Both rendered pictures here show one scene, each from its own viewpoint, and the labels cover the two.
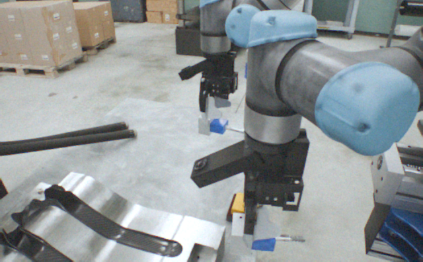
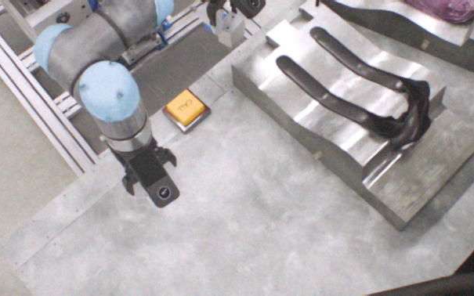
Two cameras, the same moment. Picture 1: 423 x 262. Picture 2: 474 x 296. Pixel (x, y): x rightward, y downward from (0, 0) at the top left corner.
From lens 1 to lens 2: 1.23 m
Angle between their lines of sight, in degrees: 81
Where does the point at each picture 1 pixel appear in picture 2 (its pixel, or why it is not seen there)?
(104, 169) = (320, 258)
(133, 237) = (312, 91)
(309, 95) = not seen: outside the picture
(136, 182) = (283, 213)
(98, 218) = (340, 111)
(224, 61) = not seen: hidden behind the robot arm
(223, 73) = not seen: hidden behind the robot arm
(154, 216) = (286, 101)
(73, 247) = (364, 87)
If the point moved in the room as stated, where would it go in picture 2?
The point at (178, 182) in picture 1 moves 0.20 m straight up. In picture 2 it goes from (232, 187) to (225, 146)
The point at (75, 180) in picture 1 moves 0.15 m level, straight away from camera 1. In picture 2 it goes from (358, 146) to (370, 218)
